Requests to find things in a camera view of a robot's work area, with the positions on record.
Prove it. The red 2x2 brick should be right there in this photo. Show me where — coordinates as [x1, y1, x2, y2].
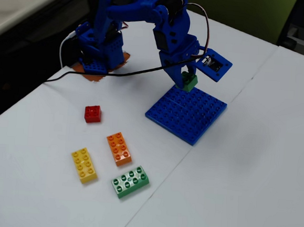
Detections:
[83, 104, 102, 125]

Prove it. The green 2x2 brick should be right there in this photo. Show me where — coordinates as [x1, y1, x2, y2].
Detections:
[179, 71, 200, 93]

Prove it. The green 2x4 brick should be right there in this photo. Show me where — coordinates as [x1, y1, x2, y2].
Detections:
[109, 163, 152, 201]

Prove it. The green chair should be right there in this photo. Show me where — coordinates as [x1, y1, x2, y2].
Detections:
[179, 0, 298, 48]

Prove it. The orange 2x4 brick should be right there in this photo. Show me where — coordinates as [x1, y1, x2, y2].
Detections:
[104, 131, 135, 169]

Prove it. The white side table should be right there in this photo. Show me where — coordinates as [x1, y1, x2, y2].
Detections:
[0, 0, 84, 48]

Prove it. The blue 8x8 base plate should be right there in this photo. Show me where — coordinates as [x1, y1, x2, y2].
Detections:
[142, 82, 229, 149]

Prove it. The red white servo wire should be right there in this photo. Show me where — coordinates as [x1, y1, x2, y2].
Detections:
[181, 1, 213, 58]

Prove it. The white cable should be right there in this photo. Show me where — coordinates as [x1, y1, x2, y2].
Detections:
[58, 29, 79, 70]

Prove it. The black cable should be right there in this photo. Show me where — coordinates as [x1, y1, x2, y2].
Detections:
[43, 43, 211, 96]

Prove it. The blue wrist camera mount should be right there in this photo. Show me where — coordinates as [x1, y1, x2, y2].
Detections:
[193, 47, 234, 84]

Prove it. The white table cover board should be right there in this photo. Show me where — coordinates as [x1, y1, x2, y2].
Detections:
[118, 34, 304, 227]
[0, 0, 281, 227]

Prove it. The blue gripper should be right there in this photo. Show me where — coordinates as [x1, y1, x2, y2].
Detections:
[148, 24, 202, 91]

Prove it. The yellow 2x4 brick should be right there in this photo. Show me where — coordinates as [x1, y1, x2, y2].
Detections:
[69, 146, 100, 186]

